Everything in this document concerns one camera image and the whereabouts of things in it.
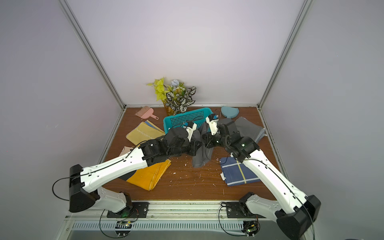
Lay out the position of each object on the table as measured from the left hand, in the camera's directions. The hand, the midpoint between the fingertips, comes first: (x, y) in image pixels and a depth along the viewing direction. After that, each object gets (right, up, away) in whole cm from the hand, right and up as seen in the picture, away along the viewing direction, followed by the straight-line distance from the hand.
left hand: (204, 145), depth 68 cm
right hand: (0, +5, +3) cm, 6 cm away
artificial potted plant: (-17, +26, +25) cm, 39 cm away
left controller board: (-40, -42, +5) cm, 59 cm away
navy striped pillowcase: (+19, -20, +17) cm, 32 cm away
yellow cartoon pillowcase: (-31, -21, +14) cm, 40 cm away
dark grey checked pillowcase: (0, -6, +3) cm, 7 cm away
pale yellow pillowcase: (-40, +3, +37) cm, 55 cm away
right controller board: (+22, -40, +2) cm, 46 cm away
